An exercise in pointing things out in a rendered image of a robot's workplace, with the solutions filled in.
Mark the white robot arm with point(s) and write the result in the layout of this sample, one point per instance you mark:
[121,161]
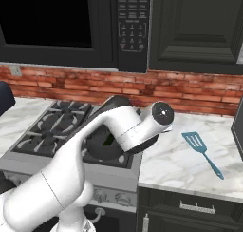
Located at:
[63,175]

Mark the dark wall cupboard door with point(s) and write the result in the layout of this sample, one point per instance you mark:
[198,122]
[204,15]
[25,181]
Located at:
[196,26]

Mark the grey gas hob stove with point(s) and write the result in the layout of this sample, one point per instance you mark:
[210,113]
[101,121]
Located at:
[41,137]

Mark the dark blue rounded object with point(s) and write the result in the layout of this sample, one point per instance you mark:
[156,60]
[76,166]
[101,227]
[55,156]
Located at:
[5,98]

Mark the green cucumber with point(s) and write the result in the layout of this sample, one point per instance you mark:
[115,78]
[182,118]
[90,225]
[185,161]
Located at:
[108,141]

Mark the black cooking pot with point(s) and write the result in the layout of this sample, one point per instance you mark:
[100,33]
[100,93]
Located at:
[99,148]

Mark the dark drawer front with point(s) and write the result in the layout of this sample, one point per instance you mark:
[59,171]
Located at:
[190,220]

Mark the white wall outlet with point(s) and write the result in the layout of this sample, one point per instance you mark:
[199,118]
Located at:
[15,70]

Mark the black microwave oven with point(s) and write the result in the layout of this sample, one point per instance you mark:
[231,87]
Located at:
[104,26]

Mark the blue spatula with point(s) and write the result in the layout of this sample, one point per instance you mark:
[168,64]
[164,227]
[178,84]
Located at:
[196,143]

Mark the dark appliance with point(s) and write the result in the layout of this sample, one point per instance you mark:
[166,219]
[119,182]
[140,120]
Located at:
[238,131]

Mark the grey stove knob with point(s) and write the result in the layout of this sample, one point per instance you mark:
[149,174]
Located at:
[122,199]
[100,196]

